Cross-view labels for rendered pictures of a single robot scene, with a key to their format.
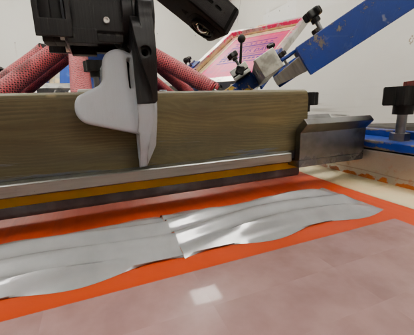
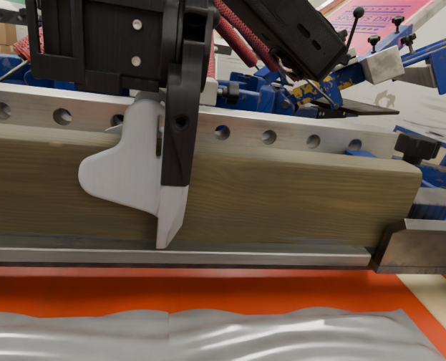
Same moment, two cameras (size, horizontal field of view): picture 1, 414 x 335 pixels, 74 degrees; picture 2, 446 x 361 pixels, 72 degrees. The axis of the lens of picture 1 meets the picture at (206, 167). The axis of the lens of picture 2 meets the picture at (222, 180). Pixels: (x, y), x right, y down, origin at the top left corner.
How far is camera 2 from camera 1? 0.10 m
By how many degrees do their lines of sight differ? 13
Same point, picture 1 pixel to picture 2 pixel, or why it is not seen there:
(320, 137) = (421, 242)
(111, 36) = (141, 83)
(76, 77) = not seen: hidden behind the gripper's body
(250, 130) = (319, 215)
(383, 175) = not seen: outside the picture
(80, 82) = not seen: hidden behind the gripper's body
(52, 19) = (56, 57)
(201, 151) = (243, 233)
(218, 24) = (311, 69)
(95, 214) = (97, 279)
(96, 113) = (105, 185)
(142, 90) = (170, 168)
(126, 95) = (149, 165)
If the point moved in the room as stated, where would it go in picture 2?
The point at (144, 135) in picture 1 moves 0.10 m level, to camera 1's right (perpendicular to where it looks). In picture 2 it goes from (165, 220) to (342, 264)
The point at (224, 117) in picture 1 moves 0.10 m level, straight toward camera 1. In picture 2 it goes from (287, 195) to (263, 289)
